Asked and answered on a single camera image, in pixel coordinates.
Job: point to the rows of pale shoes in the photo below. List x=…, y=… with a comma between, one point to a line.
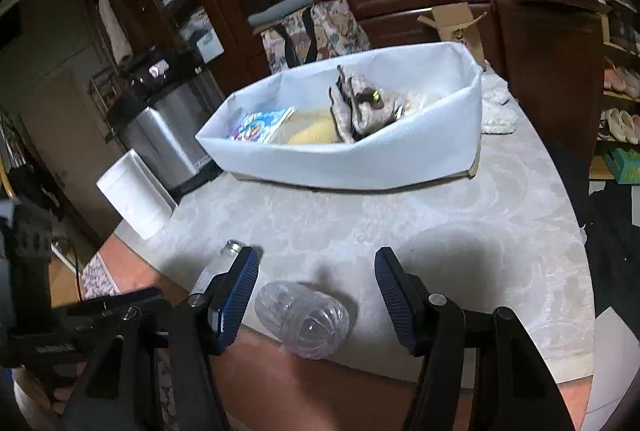
x=620, y=81

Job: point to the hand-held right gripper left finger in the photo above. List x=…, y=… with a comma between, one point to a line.
x=237, y=296

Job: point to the clear ribbed plastic bottle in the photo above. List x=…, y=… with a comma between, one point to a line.
x=300, y=316

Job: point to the small clear glass bottle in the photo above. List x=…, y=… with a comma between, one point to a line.
x=215, y=268

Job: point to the dark cloth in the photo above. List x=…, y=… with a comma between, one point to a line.
x=610, y=231

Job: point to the white paper towel roll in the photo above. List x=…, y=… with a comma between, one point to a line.
x=132, y=191

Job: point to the colourful cartoon packet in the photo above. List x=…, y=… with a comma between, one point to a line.
x=257, y=126

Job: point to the green box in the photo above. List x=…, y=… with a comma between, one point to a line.
x=622, y=163

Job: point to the white fabric storage box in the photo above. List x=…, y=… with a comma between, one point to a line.
x=350, y=161

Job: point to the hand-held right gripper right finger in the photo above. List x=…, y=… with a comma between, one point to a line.
x=395, y=301

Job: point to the wooden shoe rack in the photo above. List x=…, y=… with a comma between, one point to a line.
x=607, y=46

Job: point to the floral patterned cloth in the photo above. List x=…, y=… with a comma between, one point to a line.
x=100, y=276

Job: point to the grey-green folded cloth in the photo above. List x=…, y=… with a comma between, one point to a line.
x=280, y=11

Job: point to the white knitted cloth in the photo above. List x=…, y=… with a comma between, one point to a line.
x=497, y=116

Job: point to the yellow cake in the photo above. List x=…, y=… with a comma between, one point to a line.
x=315, y=131

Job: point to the printed tote bag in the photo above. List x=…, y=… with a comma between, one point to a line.
x=340, y=31

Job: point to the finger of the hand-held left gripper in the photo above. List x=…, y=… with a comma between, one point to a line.
x=100, y=302

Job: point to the beige plaid cloth pouch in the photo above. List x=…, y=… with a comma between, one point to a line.
x=360, y=111

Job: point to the open cardboard box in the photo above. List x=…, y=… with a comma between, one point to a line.
x=450, y=21

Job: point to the dark wooden cabinet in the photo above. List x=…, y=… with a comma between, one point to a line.
x=540, y=36

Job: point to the stainless steel trash can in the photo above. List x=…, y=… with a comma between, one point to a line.
x=160, y=136

